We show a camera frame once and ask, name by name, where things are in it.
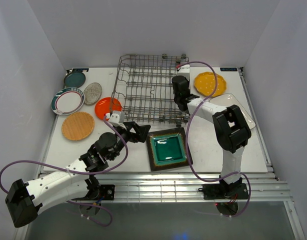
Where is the orange round plate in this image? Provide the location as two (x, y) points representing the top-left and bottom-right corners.
(94, 97), (122, 120)

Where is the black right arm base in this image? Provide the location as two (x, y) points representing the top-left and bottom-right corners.
(198, 183), (249, 200)

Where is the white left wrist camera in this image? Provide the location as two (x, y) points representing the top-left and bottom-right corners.
(104, 110), (125, 126)

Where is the speckled beige oval plate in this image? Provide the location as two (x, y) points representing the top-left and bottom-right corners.
(83, 82), (103, 106)

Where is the white rectangular plate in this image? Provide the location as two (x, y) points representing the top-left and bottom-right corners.
(209, 93), (256, 130)

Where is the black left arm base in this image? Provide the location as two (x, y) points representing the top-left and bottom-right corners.
(86, 184), (116, 201)

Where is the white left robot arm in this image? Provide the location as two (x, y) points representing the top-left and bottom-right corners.
(5, 121), (151, 228)

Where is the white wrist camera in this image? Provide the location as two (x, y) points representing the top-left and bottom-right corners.
(104, 110), (125, 126)
(176, 64), (191, 81)

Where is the dark teal round plate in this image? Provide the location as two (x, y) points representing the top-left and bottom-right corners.
(64, 71), (86, 88)

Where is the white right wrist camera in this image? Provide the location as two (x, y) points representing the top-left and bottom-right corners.
(176, 64), (191, 81)

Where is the yellow polka dot plate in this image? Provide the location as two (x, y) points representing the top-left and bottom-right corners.
(194, 72), (227, 97)

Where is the woven bamboo round plate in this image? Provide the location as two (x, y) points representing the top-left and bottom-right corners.
(61, 112), (95, 141)

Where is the black xdof label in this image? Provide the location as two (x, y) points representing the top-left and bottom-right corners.
(219, 67), (238, 72)

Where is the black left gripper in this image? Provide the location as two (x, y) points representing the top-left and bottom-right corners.
(109, 121), (151, 161)

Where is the green square glazed plate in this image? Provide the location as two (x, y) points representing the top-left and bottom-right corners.
(146, 127), (193, 172)

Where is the white plate striped rim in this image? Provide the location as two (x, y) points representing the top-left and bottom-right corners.
(51, 87), (85, 116)

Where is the black label back left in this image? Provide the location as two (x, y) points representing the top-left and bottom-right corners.
(66, 68), (89, 74)

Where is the grey wire dish rack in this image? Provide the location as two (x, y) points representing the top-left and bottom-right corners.
(111, 53), (189, 127)

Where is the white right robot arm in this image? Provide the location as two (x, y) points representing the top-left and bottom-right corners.
(171, 75), (252, 200)

